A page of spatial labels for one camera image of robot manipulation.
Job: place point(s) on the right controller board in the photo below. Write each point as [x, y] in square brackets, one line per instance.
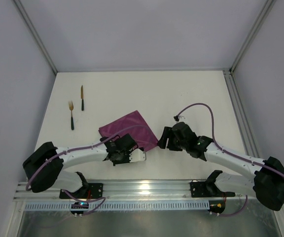
[216, 208]

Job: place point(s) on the aluminium rail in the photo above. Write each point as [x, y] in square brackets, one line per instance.
[124, 190]
[249, 140]

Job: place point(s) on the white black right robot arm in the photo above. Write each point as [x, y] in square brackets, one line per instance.
[254, 177]

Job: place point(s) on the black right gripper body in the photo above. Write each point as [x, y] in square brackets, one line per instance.
[169, 138]

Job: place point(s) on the left controller board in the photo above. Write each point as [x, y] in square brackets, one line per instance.
[78, 209]

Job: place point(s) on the aluminium right side rail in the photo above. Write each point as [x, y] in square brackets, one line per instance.
[249, 140]

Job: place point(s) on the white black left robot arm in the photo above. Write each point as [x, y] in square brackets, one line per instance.
[48, 166]

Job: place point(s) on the corner frame post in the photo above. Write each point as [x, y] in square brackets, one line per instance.
[258, 23]
[32, 30]

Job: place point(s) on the purple cloth napkin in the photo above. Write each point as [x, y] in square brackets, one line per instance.
[133, 124]

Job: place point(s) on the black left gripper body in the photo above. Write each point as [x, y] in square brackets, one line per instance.
[128, 142]

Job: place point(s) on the gold fork black handle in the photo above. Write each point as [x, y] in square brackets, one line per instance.
[71, 107]

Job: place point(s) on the aluminium front rail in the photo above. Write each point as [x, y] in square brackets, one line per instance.
[124, 190]

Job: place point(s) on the right corner frame post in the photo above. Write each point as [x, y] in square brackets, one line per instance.
[258, 23]

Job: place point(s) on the left corner frame post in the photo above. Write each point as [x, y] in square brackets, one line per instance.
[32, 30]

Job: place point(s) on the slotted grey cable duct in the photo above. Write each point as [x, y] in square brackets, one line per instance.
[108, 205]

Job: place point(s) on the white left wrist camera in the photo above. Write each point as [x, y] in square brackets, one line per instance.
[137, 155]

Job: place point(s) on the gold knife black handle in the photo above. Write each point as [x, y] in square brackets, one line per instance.
[82, 98]

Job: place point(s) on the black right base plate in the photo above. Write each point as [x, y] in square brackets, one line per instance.
[203, 189]

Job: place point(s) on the controller board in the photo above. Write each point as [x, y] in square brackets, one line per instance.
[216, 208]
[78, 209]

